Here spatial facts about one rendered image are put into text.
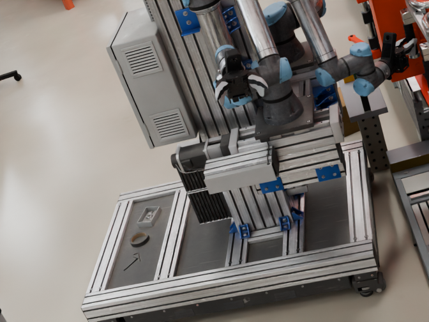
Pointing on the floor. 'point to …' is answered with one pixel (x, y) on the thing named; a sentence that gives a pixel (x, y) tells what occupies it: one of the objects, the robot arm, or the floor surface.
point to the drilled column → (374, 143)
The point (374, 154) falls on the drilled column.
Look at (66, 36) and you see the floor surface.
